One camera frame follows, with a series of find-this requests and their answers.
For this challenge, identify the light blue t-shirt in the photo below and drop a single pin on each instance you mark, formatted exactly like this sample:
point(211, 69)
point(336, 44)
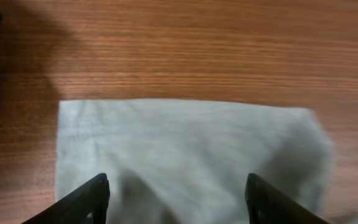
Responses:
point(189, 159)

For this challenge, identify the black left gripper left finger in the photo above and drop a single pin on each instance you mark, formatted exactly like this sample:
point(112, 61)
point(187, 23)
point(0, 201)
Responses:
point(86, 204)

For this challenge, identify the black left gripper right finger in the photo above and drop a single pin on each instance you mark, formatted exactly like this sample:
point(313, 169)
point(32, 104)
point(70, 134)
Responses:
point(267, 205)

